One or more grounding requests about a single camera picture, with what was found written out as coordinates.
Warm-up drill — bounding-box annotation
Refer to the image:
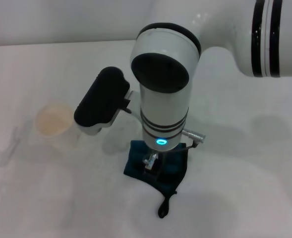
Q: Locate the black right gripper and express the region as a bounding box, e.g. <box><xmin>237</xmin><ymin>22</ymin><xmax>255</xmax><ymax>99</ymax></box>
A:
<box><xmin>142</xmin><ymin>148</ymin><xmax>167</xmax><ymax>181</ymax></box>

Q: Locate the blue rag with black trim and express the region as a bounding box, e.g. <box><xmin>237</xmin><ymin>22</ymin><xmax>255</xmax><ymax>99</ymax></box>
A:
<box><xmin>122</xmin><ymin>140</ymin><xmax>187</xmax><ymax>219</ymax></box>

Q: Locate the white paper cup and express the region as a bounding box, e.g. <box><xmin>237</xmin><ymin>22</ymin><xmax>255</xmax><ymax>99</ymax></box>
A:
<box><xmin>33</xmin><ymin>103</ymin><xmax>80</xmax><ymax>149</ymax></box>

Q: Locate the silver cable connector plug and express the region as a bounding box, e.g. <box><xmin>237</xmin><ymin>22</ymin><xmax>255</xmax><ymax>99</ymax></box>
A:
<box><xmin>181</xmin><ymin>128</ymin><xmax>207</xmax><ymax>145</ymax></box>

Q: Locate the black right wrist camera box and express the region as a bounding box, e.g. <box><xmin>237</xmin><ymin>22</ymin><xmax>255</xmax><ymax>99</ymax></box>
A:
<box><xmin>73</xmin><ymin>66</ymin><xmax>132</xmax><ymax>136</ymax></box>

